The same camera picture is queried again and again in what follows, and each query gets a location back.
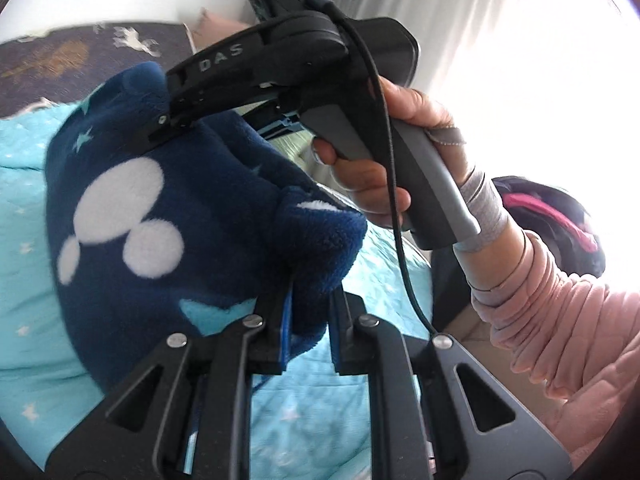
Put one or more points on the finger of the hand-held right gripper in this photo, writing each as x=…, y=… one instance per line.
x=162, y=127

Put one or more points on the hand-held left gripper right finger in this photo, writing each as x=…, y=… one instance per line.
x=345, y=340

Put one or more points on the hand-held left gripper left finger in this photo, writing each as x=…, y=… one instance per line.
x=286, y=330

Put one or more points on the navy fleece garment white print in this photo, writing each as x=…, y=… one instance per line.
x=200, y=200

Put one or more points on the person's right forearm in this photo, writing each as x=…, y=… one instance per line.
x=550, y=320

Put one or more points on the person's right hand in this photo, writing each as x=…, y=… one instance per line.
x=370, y=190

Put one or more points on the pink pillow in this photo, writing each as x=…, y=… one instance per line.
x=215, y=27

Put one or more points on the dark printed bedsheet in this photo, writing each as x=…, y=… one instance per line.
x=50, y=75

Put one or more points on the light blue star blanket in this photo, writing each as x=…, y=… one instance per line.
x=30, y=160

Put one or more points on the pale curtain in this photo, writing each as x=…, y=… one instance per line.
x=450, y=0

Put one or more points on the black bag pink stripes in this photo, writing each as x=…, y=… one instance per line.
x=545, y=220

